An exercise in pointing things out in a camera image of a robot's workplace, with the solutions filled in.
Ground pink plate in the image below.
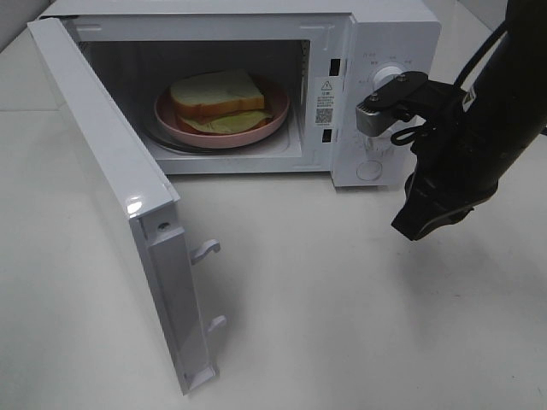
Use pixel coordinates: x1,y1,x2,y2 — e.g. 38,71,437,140
154,76,291,149

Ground sandwich with white bread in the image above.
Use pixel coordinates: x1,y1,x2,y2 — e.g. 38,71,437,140
168,69,265,120

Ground upper white power knob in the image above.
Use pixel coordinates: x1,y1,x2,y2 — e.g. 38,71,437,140
372,64,405,90

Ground white microwave door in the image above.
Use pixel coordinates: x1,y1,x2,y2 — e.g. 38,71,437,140
28,18,220,394

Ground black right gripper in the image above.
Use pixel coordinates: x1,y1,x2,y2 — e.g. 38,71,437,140
362,71,498,240

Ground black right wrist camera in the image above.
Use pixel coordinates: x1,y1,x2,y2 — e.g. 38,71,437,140
356,100,402,138

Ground white microwave oven body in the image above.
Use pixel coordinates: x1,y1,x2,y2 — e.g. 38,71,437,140
36,1,441,187

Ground round white door release button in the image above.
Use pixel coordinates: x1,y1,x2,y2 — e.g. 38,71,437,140
356,161,383,181

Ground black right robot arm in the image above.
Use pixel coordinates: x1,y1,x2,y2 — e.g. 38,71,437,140
356,1,546,241

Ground white timer knob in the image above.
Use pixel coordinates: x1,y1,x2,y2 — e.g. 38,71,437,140
364,136,393,155

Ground white warning label sticker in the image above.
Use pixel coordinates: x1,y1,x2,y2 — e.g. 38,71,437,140
313,76,343,128

